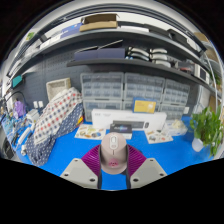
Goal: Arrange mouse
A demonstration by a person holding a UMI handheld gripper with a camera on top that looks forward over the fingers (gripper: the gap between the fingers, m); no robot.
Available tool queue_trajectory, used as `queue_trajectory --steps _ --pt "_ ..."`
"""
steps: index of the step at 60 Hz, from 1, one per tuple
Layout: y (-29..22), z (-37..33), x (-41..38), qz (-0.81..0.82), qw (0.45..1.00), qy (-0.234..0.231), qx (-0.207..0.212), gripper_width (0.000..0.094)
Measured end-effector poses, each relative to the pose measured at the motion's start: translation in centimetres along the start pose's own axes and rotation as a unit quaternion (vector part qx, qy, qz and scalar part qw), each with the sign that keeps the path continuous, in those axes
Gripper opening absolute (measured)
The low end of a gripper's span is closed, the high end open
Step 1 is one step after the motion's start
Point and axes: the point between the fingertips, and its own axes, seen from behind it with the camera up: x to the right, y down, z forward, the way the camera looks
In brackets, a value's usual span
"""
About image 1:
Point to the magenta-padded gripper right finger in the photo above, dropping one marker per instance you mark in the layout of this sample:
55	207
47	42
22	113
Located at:
150	170

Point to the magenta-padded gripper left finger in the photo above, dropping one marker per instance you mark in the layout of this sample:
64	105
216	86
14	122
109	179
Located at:
76	170

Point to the pink computer mouse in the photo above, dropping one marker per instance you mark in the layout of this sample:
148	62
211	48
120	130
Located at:
113	150

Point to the colourful sticker sheet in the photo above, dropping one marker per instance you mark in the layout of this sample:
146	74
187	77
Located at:
89	131
158	136

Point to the white and blue tissue box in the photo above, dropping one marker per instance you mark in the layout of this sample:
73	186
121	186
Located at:
176	128

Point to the small black box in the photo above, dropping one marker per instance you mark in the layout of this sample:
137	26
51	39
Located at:
120	128

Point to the checked and dotted cloth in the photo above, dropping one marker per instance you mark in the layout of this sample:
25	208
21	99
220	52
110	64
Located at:
55	116

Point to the long white keyboard box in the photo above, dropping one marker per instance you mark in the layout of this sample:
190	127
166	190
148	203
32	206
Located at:
103	116

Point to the yellow box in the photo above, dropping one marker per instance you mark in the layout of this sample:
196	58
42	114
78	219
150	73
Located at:
144	105

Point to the green potted plant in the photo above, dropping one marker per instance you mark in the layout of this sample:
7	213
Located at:
206	128

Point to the small purple figure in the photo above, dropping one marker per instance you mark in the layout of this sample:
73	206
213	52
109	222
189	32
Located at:
19	109

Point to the white woven basket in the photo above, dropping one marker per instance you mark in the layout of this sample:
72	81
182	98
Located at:
58	88

